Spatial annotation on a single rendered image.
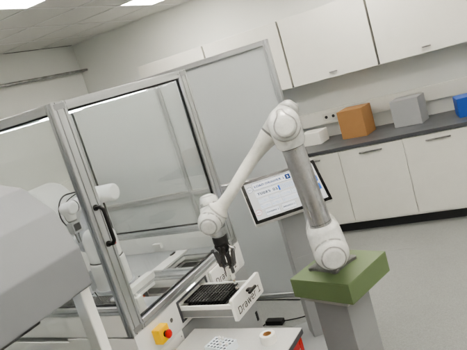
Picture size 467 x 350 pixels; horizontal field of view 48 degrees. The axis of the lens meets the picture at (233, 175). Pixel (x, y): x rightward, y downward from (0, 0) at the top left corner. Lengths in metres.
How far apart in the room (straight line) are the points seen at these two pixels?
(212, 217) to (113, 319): 0.62
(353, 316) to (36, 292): 1.55
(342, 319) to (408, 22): 3.35
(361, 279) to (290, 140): 0.75
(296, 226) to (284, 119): 1.41
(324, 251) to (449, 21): 3.40
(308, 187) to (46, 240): 1.12
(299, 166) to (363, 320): 0.90
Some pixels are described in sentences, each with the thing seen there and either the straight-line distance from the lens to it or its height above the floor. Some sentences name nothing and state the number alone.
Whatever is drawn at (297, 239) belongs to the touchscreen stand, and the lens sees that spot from 3.53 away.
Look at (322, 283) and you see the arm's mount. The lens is 2.56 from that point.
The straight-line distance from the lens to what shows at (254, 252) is 4.48.
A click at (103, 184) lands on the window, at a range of 2.36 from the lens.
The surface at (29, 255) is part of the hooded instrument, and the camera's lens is 1.76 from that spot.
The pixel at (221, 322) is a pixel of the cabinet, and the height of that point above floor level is 0.64.
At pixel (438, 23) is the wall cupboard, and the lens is 5.36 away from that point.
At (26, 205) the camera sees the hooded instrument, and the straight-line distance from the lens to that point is 1.88.
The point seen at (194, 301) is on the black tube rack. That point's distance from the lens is 2.67.
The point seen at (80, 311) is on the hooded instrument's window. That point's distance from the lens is 1.88.
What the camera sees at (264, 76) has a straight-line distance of 4.01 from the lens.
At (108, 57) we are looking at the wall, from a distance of 7.15.
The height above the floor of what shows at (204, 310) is 0.87.
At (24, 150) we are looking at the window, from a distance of 2.43.
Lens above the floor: 1.91
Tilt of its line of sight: 11 degrees down
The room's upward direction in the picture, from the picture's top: 17 degrees counter-clockwise
